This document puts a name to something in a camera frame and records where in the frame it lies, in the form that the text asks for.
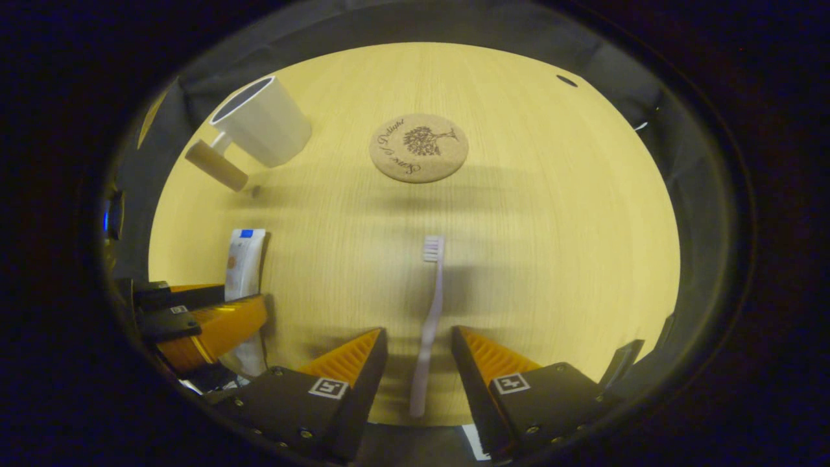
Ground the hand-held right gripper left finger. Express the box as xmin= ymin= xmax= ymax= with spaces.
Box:
xmin=206 ymin=328 xmax=388 ymax=462

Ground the pale pink toothbrush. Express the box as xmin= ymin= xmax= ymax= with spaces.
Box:
xmin=409 ymin=235 xmax=445 ymax=418

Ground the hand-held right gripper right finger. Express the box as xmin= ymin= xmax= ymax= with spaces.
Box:
xmin=451 ymin=326 xmax=610 ymax=462

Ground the round cork coaster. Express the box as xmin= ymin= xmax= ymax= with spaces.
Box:
xmin=369 ymin=114 xmax=469 ymax=184

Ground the white cup with wooden handle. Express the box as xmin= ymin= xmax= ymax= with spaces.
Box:
xmin=184 ymin=75 xmax=313 ymax=193

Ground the white toothpaste tube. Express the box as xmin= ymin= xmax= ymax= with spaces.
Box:
xmin=220 ymin=228 xmax=270 ymax=378

